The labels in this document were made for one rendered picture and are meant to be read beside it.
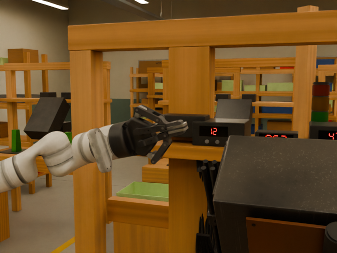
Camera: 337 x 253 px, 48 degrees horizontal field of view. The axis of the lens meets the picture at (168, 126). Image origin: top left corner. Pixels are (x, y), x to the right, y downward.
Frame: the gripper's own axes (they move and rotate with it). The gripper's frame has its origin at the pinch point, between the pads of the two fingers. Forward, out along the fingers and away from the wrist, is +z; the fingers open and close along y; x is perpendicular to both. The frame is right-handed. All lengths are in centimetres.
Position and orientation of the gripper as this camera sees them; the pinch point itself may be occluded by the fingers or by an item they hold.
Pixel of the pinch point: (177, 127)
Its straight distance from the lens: 75.3
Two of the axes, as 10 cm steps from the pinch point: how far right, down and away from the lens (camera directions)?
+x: -3.7, 2.6, -8.9
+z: 8.8, -2.0, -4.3
